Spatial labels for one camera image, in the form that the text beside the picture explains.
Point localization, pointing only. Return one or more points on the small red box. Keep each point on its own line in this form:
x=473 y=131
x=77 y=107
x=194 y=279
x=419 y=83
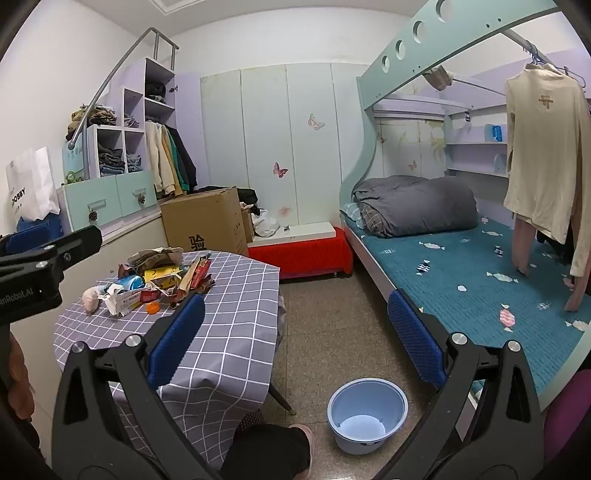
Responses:
x=151 y=294

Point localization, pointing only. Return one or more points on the yellow packet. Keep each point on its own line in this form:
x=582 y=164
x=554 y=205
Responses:
x=159 y=276

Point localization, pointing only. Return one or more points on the grey metal handrail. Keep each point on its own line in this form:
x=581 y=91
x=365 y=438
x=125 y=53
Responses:
x=120 y=64

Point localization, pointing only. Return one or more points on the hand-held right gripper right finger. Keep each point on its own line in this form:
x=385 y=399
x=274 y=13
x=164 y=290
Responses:
x=415 y=341

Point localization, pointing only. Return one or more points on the purple cloth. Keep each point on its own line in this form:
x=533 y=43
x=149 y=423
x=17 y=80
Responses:
x=568 y=415

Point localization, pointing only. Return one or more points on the black dotted stool cushion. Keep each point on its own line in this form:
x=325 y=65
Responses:
x=249 y=420

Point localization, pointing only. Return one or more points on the white board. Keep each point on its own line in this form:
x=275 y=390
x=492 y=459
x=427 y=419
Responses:
x=300 y=229

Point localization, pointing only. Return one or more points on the pale outlined butterfly sticker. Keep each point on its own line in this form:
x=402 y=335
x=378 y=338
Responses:
x=316 y=122

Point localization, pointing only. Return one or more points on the white paper bag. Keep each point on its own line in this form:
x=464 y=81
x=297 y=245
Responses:
x=32 y=184

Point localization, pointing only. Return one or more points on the person's leg in black pants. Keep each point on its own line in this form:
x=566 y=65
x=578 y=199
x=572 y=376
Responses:
x=268 y=452

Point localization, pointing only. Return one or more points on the blue bag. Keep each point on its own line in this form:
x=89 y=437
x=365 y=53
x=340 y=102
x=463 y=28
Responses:
x=48 y=226

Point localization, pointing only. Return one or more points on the person's left forearm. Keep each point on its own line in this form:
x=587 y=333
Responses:
x=21 y=383

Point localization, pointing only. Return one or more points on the brown paper packet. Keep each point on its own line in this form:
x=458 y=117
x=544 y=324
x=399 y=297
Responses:
x=187 y=281

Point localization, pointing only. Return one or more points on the pile of olive clothes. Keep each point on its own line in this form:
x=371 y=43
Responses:
x=90 y=117

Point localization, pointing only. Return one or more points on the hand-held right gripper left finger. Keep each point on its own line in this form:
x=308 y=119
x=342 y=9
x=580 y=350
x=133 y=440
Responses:
x=178 y=341

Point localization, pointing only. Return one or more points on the white garment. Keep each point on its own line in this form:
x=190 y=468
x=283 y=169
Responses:
x=265 y=224

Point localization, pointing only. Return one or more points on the black garment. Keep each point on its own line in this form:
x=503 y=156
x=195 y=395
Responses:
x=247 y=198

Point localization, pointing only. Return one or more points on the faded pink butterfly sticker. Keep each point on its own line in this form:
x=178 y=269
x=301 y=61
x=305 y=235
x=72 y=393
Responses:
x=284 y=211

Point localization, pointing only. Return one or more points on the pink slipper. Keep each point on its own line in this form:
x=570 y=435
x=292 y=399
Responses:
x=308 y=443

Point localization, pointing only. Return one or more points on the red foil snack wrapper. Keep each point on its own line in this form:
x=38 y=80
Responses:
x=205 y=277

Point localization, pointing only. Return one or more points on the large cardboard box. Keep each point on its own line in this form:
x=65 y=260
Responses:
x=203 y=221

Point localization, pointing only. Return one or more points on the grey rolled duvet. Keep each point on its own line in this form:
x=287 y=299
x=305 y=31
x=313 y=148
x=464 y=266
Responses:
x=415 y=203

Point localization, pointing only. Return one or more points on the teal quilted mattress pad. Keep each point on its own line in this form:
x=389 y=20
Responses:
x=461 y=277

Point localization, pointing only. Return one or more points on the light blue plastic bucket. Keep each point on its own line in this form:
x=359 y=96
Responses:
x=367 y=424

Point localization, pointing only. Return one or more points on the blue box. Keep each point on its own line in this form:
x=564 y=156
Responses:
x=495 y=133

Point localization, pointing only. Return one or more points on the purple bed shelf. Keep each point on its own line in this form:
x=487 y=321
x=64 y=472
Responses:
x=475 y=157

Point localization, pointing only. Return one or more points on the black hanging jacket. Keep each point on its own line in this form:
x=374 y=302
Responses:
x=188 y=161

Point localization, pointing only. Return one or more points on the mint drawer cabinet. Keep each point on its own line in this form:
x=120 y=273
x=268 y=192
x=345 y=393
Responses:
x=106 y=198

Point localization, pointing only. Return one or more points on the mint bunk bed frame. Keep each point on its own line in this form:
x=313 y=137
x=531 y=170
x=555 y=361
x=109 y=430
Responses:
x=369 y=152

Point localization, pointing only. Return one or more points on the beige low cabinet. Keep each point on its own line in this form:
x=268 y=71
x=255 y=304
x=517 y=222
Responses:
x=134 y=235

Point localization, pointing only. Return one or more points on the green hanging garment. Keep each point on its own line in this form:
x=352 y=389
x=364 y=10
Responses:
x=176 y=161

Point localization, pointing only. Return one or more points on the white cube shelf unit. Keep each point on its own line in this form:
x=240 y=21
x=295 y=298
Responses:
x=134 y=99

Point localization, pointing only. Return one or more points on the red covered bench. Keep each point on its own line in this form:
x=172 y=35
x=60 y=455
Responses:
x=300 y=254

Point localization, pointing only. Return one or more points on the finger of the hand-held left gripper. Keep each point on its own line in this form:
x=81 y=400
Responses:
x=78 y=244

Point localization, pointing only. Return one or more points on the dark hanging clothing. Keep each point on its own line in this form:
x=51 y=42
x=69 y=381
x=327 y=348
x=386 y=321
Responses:
x=554 y=249

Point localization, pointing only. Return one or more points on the blue plaid pillow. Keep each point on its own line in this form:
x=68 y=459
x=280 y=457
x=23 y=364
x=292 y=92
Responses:
x=352 y=213

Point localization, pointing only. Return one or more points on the white panel wardrobe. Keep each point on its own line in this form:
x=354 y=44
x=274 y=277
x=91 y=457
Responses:
x=258 y=138

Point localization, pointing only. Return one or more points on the grey hanging cloth roll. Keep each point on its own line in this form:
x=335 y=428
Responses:
x=438 y=77

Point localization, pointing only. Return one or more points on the blue red snack wrapper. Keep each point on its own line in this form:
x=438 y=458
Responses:
x=127 y=281

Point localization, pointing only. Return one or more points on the cream hanging shirt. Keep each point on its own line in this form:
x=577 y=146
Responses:
x=540 y=161

